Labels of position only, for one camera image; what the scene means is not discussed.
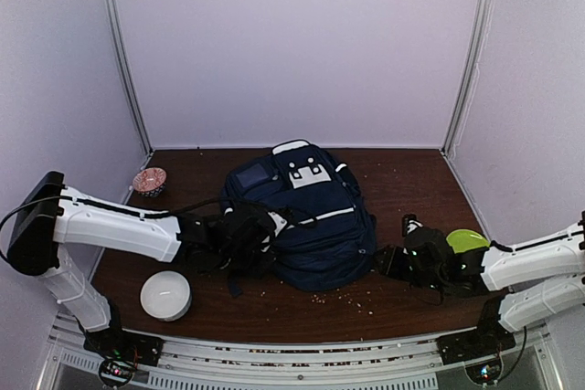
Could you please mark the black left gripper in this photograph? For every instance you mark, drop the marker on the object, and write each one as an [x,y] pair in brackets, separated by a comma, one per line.
[253,270]

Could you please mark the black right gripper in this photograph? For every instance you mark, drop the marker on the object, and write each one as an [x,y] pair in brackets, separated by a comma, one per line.
[389,268]

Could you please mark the navy blue student backpack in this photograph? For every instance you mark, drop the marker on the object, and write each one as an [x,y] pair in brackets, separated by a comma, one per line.
[329,238]

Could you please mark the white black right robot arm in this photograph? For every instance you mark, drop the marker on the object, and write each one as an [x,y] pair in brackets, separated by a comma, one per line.
[554,264]

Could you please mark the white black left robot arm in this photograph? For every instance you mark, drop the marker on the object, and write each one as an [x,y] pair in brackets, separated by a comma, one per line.
[54,215]

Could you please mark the green plate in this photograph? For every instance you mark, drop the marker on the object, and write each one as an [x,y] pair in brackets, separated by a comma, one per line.
[463,240]

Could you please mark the white ceramic bowl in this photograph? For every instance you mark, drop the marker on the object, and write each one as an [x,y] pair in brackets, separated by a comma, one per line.
[166,296]

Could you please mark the pink patterned small bowl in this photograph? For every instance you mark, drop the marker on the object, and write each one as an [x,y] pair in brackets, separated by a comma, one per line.
[150,182]

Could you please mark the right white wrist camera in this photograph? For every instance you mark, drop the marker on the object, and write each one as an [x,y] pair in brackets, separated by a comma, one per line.
[409,223]

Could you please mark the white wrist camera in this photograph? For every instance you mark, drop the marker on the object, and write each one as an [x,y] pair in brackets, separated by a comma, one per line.
[281,223]
[409,223]

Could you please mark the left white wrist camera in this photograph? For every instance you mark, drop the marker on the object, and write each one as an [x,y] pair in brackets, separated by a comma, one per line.
[281,223]

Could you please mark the white front rail frame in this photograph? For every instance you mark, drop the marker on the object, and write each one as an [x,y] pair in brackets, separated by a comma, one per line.
[403,363]

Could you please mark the right aluminium frame post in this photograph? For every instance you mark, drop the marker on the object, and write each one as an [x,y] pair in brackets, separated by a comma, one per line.
[479,28]

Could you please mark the aluminium frame post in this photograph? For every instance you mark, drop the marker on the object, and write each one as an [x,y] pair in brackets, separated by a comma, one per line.
[125,74]
[479,28]

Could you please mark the left aluminium frame post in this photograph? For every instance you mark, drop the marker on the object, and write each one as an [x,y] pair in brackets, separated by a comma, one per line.
[125,74]

